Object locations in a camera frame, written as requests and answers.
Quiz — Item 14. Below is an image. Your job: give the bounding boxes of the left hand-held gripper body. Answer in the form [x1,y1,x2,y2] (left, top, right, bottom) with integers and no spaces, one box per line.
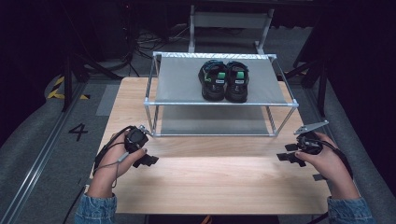
[124,124,154,154]

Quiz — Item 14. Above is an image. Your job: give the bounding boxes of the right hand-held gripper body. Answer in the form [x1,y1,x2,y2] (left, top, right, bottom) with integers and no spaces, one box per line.
[293,119,330,156]

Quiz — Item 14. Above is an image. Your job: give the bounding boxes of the grey metal-frame shoe rack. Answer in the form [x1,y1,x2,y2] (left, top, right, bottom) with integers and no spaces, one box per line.
[143,50,300,138]

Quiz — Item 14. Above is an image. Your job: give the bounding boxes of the black sandal with blue straps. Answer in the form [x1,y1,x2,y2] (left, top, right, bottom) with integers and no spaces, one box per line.
[224,61,250,104]
[198,59,229,102]

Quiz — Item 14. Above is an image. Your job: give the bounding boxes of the person's right hand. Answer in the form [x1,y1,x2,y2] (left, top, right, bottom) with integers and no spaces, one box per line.
[294,132,347,185]

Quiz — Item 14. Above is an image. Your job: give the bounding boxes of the person's left hand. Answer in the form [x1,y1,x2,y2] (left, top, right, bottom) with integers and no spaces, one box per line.
[92,130,149,189]

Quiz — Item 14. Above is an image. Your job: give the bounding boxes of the black tripod stand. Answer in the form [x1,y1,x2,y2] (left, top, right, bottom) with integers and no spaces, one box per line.
[60,50,123,113]
[284,55,329,118]

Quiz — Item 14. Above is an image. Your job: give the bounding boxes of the yellow and black floor tape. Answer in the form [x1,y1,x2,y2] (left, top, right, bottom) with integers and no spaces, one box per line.
[46,76,92,101]

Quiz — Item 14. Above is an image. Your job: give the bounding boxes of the grey lanyard cord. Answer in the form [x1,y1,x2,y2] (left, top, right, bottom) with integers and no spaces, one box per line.
[92,151,130,189]

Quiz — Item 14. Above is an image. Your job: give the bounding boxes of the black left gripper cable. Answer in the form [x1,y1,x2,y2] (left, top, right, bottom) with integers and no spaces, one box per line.
[92,125,138,175]

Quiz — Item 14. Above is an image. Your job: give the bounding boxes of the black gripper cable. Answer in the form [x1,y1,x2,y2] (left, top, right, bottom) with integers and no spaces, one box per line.
[320,139,355,181]
[92,125,138,175]

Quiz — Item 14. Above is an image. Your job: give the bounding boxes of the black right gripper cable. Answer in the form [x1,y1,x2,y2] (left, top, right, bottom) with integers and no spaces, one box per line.
[320,139,355,181]

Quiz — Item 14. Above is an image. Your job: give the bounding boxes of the metal floor rail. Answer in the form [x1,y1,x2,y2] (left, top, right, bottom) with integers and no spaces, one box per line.
[0,82,87,224]

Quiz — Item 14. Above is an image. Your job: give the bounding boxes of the bundle of floor cables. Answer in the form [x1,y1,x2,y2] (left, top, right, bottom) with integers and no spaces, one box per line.
[134,22,191,61]

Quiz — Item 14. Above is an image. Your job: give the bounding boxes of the grey metal stand frame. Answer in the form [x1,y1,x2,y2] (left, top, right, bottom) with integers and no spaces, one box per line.
[188,4,276,55]

